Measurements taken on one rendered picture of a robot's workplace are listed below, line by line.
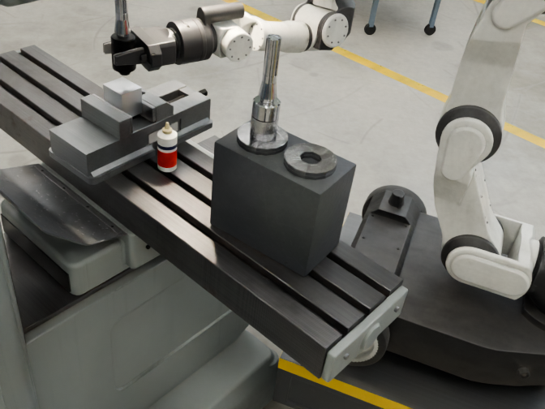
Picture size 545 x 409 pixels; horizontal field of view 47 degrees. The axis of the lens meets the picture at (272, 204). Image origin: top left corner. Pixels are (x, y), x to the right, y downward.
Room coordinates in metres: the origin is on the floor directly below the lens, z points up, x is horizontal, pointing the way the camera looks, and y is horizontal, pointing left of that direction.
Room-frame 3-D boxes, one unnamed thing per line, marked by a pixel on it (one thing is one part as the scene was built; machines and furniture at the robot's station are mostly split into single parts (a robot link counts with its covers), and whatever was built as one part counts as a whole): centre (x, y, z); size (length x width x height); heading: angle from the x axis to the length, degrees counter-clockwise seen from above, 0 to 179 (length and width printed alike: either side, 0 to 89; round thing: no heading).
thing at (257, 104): (0.93, 0.03, 1.20); 0.05 x 0.05 x 0.01
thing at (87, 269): (1.13, 0.33, 0.79); 0.50 x 0.35 x 0.12; 143
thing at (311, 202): (0.91, -0.01, 1.03); 0.22 x 0.12 x 0.20; 59
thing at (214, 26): (1.25, 0.16, 1.17); 0.11 x 0.11 x 0.11; 38
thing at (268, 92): (0.93, 0.03, 1.26); 0.03 x 0.03 x 0.11
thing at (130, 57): (1.11, 0.31, 1.16); 0.06 x 0.02 x 0.03; 128
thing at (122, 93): (1.14, 0.34, 1.05); 0.06 x 0.05 x 0.06; 55
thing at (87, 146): (1.16, 0.32, 0.99); 0.35 x 0.15 x 0.11; 145
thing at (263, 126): (0.93, 0.03, 1.16); 0.05 x 0.05 x 0.06
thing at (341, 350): (1.10, 0.29, 0.90); 1.24 x 0.23 x 0.08; 53
